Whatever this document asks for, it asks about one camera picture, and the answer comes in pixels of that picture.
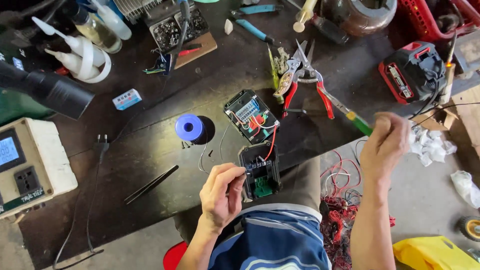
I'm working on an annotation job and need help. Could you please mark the person's right hand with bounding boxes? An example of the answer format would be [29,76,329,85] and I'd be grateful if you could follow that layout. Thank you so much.
[359,111,412,181]

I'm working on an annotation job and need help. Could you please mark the person's left hand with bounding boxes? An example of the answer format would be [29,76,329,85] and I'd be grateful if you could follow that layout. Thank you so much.
[199,162,248,235]

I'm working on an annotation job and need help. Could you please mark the green handled screwdriver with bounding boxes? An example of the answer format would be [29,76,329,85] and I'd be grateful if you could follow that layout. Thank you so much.
[322,88,374,137]

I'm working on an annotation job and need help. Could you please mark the black battery housing lid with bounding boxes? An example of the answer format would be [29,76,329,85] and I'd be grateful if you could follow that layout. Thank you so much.
[238,141,282,202]

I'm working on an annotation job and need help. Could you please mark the crumpled white paper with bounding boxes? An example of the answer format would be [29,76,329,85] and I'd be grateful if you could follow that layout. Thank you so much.
[408,125,458,167]

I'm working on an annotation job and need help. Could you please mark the cardboard box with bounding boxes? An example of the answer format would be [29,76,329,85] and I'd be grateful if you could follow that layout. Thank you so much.
[410,104,460,131]

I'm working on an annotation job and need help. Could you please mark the red and black battery pack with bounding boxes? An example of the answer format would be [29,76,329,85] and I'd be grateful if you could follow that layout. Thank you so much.
[377,41,448,105]

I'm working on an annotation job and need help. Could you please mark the wooden bench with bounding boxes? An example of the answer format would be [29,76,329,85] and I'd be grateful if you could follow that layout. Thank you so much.
[448,29,480,158]

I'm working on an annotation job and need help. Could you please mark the white plastic bag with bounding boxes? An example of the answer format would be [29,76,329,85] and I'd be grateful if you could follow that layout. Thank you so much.
[449,170,480,209]

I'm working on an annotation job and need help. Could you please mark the red plastic basket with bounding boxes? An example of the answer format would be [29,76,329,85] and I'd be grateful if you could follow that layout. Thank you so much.
[397,0,480,43]

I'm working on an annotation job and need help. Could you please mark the brown motor stator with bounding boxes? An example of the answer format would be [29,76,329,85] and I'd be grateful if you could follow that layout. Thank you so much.
[320,0,398,38]

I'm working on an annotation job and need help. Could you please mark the black cylinder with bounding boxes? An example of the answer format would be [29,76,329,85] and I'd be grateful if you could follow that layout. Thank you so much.
[312,15,352,46]

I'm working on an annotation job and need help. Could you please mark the green yellow thin tool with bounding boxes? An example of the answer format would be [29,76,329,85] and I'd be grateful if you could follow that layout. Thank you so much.
[266,45,285,105]

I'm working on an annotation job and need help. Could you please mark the grey lump of debris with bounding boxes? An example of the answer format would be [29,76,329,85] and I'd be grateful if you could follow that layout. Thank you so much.
[273,46,291,76]

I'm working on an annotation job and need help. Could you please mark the yellow wheel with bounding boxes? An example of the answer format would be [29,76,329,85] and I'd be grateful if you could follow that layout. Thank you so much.
[455,215,480,243]

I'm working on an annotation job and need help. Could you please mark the yellow plastic bag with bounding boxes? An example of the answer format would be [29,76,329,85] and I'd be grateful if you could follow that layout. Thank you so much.
[392,235,480,270]

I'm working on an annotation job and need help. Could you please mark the black battery housing with circuit board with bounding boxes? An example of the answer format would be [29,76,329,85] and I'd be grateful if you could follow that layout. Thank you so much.
[224,89,281,145]

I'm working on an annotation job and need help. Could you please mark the person's blue striped shirt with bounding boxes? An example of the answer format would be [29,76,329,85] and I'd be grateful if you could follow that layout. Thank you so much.
[207,203,333,270]

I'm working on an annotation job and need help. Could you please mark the blue solder spool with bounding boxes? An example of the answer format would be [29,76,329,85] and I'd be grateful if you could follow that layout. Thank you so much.
[175,113,206,143]

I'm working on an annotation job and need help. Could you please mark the wooden board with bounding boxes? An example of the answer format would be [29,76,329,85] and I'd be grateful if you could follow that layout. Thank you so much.
[173,31,218,70]

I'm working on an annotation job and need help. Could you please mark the group of small black screws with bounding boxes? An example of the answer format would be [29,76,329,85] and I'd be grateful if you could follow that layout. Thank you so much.
[181,140,214,157]

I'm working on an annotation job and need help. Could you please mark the tray of small screws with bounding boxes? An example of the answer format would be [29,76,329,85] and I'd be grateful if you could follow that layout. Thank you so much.
[144,4,210,53]

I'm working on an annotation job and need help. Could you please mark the black tweezers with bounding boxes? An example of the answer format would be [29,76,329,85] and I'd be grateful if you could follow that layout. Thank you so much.
[124,164,180,205]

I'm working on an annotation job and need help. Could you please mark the red stool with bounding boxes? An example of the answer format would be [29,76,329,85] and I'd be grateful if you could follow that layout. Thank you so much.
[163,240,189,270]

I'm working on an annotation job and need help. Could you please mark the blue and white small box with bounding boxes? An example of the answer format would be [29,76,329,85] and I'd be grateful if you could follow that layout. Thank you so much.
[112,88,143,111]

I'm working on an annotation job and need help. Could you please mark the metal heat sink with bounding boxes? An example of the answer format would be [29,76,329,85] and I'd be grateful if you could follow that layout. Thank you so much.
[112,0,163,24]

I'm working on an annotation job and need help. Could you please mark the white plastic bottle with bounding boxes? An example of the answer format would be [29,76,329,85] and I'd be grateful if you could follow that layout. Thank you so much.
[89,0,133,41]

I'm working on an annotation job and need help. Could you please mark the clear bottle with yellowish liquid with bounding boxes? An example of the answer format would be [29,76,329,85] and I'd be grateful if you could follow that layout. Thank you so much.
[61,1,123,54]

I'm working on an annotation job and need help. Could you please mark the white glue bottle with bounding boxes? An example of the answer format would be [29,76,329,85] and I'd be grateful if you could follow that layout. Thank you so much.
[44,48,101,81]
[31,16,106,69]

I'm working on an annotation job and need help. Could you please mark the black heat gun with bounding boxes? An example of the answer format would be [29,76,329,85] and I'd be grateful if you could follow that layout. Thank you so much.
[0,60,95,121]

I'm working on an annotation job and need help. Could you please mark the beige power meter box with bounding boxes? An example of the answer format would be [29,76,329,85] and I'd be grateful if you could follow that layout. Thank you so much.
[0,117,79,220]

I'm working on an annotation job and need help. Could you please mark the green mat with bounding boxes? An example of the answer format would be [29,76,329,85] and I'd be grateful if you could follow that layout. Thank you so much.
[0,29,57,126]

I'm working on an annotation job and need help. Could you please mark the red handled snips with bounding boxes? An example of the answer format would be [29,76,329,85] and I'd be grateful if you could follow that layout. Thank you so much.
[281,39,335,120]

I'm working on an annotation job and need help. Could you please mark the tangle of red wires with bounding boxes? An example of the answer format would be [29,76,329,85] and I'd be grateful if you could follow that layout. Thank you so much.
[318,149,397,270]

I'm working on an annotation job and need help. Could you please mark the patterned handle shears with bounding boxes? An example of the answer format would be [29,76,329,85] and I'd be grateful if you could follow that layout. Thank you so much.
[272,40,309,98]

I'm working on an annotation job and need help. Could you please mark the red wire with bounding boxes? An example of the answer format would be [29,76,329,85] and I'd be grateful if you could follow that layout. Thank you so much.
[264,125,278,162]

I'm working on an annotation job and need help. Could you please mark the blue handled pliers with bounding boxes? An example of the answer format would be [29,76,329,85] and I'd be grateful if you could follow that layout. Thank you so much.
[230,4,285,44]

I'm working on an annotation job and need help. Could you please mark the thin solder wire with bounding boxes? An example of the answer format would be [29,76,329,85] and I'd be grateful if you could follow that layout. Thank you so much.
[197,123,232,176]

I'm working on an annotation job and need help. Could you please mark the red handled small tool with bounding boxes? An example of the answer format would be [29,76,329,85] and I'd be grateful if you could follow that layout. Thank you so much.
[178,44,203,58]

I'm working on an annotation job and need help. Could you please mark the black soldering iron handle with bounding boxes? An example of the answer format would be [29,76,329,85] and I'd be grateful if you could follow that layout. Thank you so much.
[168,0,192,77]

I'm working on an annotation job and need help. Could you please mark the small circuit board with wires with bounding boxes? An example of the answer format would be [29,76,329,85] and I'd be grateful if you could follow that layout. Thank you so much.
[142,52,174,76]

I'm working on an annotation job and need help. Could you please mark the black plug with cable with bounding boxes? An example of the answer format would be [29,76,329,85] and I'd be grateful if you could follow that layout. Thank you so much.
[52,134,110,269]

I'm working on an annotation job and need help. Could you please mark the white tape ring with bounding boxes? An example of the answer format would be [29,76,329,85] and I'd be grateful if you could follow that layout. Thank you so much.
[76,35,112,84]

